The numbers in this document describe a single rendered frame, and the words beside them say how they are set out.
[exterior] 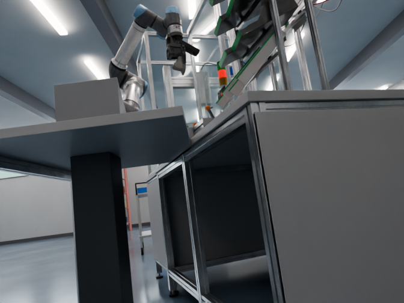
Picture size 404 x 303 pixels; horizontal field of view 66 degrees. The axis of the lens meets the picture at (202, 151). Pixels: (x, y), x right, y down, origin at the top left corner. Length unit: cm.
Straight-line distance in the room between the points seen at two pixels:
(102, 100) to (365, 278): 106
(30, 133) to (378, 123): 102
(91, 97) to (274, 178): 80
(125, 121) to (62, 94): 51
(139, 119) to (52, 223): 1262
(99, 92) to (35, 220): 1253
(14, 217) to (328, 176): 1359
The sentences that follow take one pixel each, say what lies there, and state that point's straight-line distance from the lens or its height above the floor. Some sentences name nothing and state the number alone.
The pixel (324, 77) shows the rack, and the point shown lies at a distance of 131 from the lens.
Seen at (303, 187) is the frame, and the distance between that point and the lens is 86.
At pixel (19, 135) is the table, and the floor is 83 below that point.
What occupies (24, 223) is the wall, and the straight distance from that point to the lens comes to 1392.
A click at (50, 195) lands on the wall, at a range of 1347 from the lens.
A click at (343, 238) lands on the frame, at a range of 94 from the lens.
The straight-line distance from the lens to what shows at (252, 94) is 85.
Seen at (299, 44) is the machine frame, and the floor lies 181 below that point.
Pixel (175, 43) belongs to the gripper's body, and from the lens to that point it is 165.
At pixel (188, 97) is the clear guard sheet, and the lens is 309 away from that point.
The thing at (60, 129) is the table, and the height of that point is 83.
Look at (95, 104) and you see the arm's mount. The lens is 130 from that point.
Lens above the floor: 58
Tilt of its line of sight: 9 degrees up
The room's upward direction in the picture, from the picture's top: 8 degrees counter-clockwise
